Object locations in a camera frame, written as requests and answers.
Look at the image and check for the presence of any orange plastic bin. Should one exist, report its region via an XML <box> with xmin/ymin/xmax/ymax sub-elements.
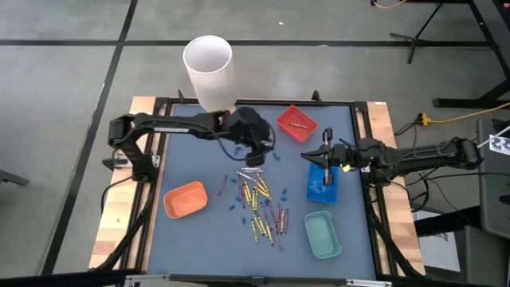
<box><xmin>163</xmin><ymin>181</ymin><xmax>209</xmax><ymax>220</ymax></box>

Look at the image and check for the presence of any black tripod stand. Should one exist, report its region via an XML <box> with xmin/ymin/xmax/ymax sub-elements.
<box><xmin>389</xmin><ymin>0</ymin><xmax>501</xmax><ymax>65</ymax></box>

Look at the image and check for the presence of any white shade wooden base lamp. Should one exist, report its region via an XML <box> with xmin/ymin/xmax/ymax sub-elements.
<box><xmin>182</xmin><ymin>34</ymin><xmax>239</xmax><ymax>115</ymax></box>

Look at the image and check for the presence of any black cable conduit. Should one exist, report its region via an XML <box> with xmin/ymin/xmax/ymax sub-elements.
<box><xmin>365</xmin><ymin>187</ymin><xmax>426</xmax><ymax>279</ymax></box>
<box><xmin>94</xmin><ymin>185</ymin><xmax>159</xmax><ymax>273</ymax></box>

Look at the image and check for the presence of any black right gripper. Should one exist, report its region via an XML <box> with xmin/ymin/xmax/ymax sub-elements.
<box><xmin>300</xmin><ymin>127</ymin><xmax>362</xmax><ymax>187</ymax></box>

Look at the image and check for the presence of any white fiducial marker sheet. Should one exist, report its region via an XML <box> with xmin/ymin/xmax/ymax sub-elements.
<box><xmin>488</xmin><ymin>134</ymin><xmax>510</xmax><ymax>156</ymax></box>

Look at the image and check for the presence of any blue mesh basket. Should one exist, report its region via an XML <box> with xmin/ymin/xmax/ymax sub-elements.
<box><xmin>305</xmin><ymin>162</ymin><xmax>339</xmax><ymax>205</ymax></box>

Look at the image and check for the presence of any black table frame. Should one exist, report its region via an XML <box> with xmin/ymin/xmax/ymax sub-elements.
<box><xmin>88</xmin><ymin>89</ymin><xmax>428</xmax><ymax>287</ymax></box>

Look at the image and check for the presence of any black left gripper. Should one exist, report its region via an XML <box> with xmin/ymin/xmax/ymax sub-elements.
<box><xmin>229</xmin><ymin>106</ymin><xmax>277</xmax><ymax>167</ymax></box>

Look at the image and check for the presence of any thin yellow cable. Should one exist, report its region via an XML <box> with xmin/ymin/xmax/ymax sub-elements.
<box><xmin>370</xmin><ymin>0</ymin><xmax>408</xmax><ymax>10</ymax></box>

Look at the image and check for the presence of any dark grey cabinet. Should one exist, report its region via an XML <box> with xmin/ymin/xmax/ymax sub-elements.
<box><xmin>476</xmin><ymin>117</ymin><xmax>510</xmax><ymax>240</ymax></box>

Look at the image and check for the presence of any grey stand foot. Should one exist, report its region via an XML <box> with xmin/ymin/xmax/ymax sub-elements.
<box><xmin>0</xmin><ymin>169</ymin><xmax>31</xmax><ymax>187</ymax></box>

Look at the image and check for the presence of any dark grey box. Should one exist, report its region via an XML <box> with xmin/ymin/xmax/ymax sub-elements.
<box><xmin>453</xmin><ymin>225</ymin><xmax>510</xmax><ymax>287</ymax></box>

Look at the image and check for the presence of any yellow extension cord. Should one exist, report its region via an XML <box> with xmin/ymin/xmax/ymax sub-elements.
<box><xmin>417</xmin><ymin>101</ymin><xmax>510</xmax><ymax>127</ymax></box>

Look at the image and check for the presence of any red mesh basket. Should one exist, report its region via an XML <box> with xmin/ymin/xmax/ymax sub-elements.
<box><xmin>277</xmin><ymin>104</ymin><xmax>320</xmax><ymax>144</ymax></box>

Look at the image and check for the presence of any green plastic bin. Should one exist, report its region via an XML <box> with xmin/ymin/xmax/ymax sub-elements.
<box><xmin>304</xmin><ymin>210</ymin><xmax>343</xmax><ymax>260</ymax></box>

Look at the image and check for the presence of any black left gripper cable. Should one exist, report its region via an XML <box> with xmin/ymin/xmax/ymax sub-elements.
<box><xmin>217</xmin><ymin>127</ymin><xmax>278</xmax><ymax>163</ymax></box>

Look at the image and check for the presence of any white box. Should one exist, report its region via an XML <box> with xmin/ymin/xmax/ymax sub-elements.
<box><xmin>412</xmin><ymin>210</ymin><xmax>462</xmax><ymax>273</ymax></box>

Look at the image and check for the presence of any white cable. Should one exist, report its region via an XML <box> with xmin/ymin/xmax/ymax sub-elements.
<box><xmin>476</xmin><ymin>125</ymin><xmax>510</xmax><ymax>148</ymax></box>

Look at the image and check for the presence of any black stand base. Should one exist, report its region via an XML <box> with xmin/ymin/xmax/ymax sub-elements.
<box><xmin>433</xmin><ymin>77</ymin><xmax>510</xmax><ymax>109</ymax></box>

